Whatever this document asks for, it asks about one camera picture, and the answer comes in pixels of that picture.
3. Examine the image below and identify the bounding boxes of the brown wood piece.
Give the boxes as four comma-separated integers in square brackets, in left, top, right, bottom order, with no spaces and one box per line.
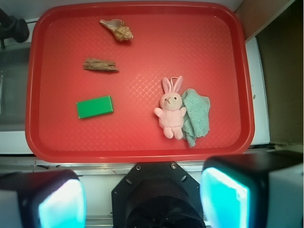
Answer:
[83,58,119,72]

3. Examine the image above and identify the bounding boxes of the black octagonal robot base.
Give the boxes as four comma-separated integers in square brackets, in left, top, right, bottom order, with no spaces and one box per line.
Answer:
[111,162,206,228]

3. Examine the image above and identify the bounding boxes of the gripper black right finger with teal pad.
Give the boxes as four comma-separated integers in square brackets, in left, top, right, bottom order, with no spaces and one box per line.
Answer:
[199,151,304,228]

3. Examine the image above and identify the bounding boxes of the green rectangular block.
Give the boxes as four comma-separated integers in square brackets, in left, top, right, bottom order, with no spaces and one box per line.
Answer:
[76,95,114,119]

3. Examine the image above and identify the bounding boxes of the pink plush bunny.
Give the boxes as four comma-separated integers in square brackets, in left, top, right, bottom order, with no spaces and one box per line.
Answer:
[154,76,186,140]

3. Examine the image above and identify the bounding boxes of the black clamp knob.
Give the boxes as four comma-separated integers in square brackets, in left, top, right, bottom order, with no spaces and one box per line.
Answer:
[0,9,30,49]

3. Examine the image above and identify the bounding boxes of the teal knitted cloth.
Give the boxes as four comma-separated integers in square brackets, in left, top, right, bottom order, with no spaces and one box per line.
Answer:
[182,88,210,148]

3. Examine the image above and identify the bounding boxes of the beige conch shell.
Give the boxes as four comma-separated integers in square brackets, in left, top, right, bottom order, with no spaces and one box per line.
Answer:
[99,19,134,42]

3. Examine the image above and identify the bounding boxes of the red plastic tray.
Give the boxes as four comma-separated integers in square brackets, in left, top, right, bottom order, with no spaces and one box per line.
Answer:
[25,2,254,163]

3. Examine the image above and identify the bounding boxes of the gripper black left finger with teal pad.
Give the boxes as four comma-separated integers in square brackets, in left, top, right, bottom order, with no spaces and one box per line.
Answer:
[0,170,86,228]

